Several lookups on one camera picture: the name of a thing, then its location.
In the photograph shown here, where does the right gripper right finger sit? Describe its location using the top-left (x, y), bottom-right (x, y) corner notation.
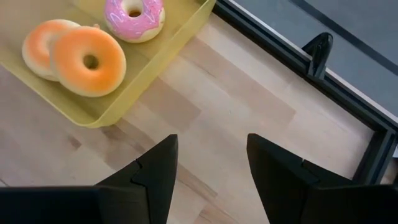
top-left (246, 133), bottom-right (355, 224)

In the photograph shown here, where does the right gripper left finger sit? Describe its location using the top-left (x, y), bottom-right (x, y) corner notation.
top-left (95, 134), bottom-right (179, 224)

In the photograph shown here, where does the yellow plastic bin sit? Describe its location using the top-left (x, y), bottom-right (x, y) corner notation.
top-left (0, 0), bottom-right (217, 129)

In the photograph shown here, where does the pink frosted toy donut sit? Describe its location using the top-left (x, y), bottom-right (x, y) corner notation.
top-left (104, 0), bottom-right (165, 44)

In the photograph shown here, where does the black aluminium table frame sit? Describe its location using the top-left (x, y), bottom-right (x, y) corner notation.
top-left (213, 0), bottom-right (398, 186)

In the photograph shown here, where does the black frame clamp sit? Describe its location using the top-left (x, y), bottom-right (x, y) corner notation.
top-left (302, 32), bottom-right (334, 80)

